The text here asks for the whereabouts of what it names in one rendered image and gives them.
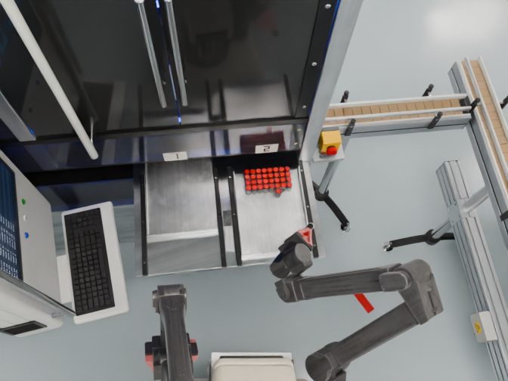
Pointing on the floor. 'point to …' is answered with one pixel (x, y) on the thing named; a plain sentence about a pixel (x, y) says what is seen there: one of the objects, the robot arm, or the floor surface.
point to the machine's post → (329, 73)
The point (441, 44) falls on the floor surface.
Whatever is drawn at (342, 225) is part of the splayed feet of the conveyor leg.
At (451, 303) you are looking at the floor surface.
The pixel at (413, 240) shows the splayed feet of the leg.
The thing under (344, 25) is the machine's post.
